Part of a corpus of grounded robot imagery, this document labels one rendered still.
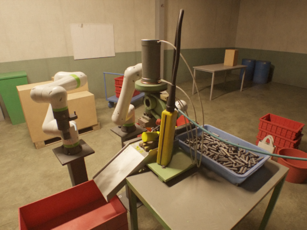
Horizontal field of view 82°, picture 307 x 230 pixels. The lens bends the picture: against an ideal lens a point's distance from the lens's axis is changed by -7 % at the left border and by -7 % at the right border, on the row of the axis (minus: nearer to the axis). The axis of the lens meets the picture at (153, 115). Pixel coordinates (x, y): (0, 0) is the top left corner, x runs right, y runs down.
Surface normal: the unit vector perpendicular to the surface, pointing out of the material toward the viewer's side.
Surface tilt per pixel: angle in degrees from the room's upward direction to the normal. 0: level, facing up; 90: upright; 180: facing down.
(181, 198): 0
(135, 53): 90
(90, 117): 90
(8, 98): 94
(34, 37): 90
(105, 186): 30
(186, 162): 0
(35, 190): 0
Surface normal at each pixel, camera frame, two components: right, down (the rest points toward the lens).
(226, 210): 0.00, -0.92
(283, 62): -0.81, 0.23
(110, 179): -0.41, -0.68
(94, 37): 0.59, 0.32
